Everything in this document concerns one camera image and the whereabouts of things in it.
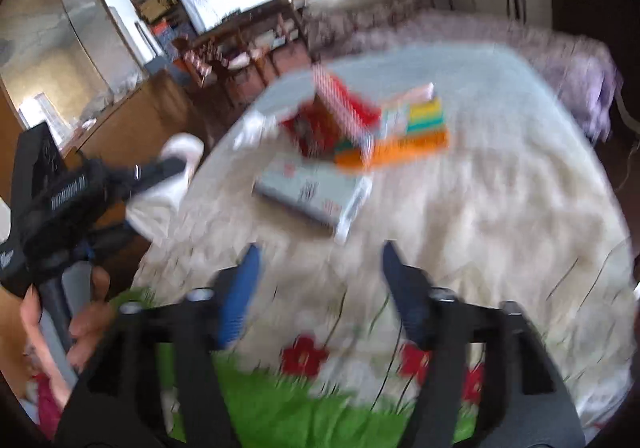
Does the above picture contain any folded floral quilt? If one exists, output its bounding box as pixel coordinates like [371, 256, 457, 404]
[300, 0, 426, 49]

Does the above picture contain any cartoon print blanket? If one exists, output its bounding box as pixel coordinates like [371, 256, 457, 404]
[107, 43, 640, 448]

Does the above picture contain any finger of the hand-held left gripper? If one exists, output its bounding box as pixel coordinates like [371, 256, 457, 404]
[107, 155, 185, 201]

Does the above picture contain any white cable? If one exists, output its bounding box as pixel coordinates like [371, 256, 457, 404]
[615, 93, 640, 189]

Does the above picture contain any wooden table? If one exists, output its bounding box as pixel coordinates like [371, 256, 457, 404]
[195, 0, 311, 54]

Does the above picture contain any white tissue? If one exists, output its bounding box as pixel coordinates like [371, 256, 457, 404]
[125, 133, 206, 239]

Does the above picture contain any orange green yellow packet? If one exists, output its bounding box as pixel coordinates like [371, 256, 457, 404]
[335, 83, 451, 174]

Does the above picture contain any carved wooden chair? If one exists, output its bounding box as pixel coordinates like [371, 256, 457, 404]
[175, 28, 281, 104]

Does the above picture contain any light wooden cabinet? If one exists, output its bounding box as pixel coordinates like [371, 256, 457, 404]
[65, 68, 201, 209]

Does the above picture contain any purple cloth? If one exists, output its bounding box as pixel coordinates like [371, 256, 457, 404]
[555, 38, 621, 139]

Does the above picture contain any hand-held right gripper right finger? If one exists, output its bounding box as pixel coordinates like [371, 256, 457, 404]
[381, 241, 586, 448]

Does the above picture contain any grey box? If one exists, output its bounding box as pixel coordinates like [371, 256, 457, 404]
[252, 153, 373, 246]

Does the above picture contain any shelf of boxes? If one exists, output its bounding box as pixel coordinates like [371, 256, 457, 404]
[130, 0, 196, 64]

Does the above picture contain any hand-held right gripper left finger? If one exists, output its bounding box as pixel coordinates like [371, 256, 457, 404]
[52, 243, 263, 448]

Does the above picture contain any person's left hand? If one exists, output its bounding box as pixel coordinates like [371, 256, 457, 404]
[20, 267, 116, 404]

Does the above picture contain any red checkered box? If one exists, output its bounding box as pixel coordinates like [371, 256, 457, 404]
[280, 66, 383, 161]

